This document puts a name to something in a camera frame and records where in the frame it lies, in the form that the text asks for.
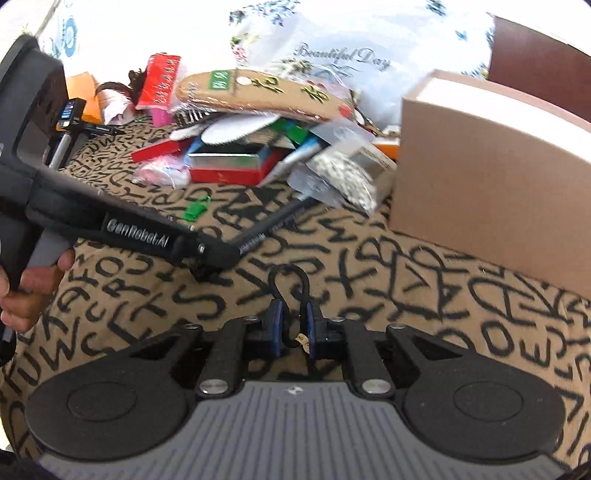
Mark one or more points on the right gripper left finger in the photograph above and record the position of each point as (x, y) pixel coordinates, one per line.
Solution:
(240, 341)

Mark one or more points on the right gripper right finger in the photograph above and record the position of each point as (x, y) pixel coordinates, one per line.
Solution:
(353, 346)

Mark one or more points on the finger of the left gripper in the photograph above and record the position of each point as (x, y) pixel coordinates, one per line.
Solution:
(206, 257)

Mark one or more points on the black pen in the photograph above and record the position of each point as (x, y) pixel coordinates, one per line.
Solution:
(247, 240)

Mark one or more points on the blue white cream tube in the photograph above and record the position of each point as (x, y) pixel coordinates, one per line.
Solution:
(308, 149)

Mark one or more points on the brown insole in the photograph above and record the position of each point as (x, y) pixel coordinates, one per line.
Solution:
(248, 91)

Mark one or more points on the person's left hand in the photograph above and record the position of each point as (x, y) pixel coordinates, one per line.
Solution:
(22, 308)

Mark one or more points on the green clip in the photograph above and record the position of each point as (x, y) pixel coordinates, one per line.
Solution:
(196, 209)

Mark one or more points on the letter print table cloth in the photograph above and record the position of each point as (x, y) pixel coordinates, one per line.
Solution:
(359, 269)

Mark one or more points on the red metal tin box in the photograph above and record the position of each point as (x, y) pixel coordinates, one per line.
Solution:
(246, 165)

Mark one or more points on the black phone tripod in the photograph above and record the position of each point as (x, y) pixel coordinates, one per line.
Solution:
(72, 131)

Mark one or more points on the pink packet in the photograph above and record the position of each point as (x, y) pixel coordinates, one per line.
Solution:
(165, 171)

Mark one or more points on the white insole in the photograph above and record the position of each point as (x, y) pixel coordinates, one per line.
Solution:
(236, 126)

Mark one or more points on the orange bag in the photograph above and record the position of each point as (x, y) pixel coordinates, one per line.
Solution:
(83, 86)

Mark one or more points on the red chinese packet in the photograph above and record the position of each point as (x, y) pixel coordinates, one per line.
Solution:
(159, 81)

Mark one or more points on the cotton swab bag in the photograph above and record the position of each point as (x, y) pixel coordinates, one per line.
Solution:
(363, 177)

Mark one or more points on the tan cardboard storage box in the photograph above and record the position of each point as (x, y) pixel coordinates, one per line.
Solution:
(498, 174)

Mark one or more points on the floral plastic bag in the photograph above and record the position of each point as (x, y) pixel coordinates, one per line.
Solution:
(378, 49)

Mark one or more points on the dark brown wooden board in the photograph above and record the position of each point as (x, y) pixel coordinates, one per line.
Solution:
(529, 61)

